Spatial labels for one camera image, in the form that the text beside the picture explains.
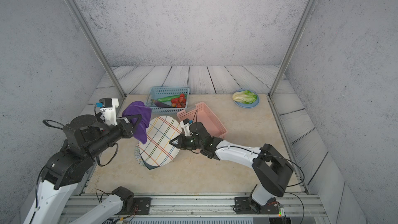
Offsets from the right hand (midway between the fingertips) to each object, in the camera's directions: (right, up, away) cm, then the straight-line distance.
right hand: (188, 127), depth 69 cm
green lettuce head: (+37, +16, +42) cm, 58 cm away
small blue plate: (+40, +10, +42) cm, 59 cm away
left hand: (-15, +7, -12) cm, 20 cm away
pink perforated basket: (+6, +5, +41) cm, 41 cm away
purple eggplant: (-24, +11, +42) cm, 49 cm away
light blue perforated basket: (-29, +20, +51) cm, 62 cm away
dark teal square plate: (-22, -23, +14) cm, 34 cm away
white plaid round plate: (-16, -13, +8) cm, 22 cm away
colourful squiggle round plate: (-30, -18, +20) cm, 41 cm away
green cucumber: (-20, +15, +48) cm, 54 cm away
